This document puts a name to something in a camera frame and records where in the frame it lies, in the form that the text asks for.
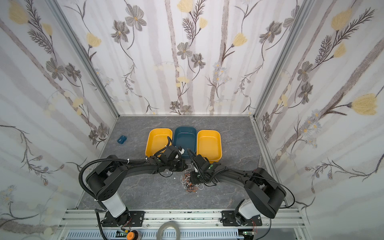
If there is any aluminium frame rail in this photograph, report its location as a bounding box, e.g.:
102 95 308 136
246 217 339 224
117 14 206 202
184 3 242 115
53 209 311 240

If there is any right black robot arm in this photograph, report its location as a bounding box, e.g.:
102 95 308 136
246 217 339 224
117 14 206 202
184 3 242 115
191 155 287 219

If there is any teal plastic bin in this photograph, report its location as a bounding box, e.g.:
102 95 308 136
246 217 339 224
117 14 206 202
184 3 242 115
173 126 197 160

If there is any right yellow plastic bin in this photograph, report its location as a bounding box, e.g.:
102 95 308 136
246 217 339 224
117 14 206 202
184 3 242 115
197 130 223 163

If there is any yellow plastic bin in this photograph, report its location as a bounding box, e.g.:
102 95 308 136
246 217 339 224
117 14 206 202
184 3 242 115
145 128 173 157
197 130 223 163

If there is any orange button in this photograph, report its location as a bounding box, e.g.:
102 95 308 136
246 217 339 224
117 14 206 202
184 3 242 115
127 230 139 240

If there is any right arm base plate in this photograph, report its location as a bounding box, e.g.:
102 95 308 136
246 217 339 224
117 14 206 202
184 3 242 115
220 210 263 227

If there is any small blue object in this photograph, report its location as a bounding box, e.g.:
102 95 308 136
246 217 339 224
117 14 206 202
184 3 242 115
117 136 127 145

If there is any left yellow plastic bin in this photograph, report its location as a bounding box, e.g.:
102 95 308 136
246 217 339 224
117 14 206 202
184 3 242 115
145 128 173 157

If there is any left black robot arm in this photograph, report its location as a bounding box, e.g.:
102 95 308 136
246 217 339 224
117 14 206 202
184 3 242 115
79 146 187 219

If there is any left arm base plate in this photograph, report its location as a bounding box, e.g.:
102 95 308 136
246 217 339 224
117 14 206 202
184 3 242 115
101 210 145 227

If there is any white cable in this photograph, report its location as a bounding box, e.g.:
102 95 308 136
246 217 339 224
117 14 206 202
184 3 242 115
179 172 205 191

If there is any tape roll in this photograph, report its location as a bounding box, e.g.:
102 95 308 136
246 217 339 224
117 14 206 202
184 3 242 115
156 220 181 240

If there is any orange cable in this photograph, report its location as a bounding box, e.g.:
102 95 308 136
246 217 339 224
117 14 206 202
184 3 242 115
184 172 200 193

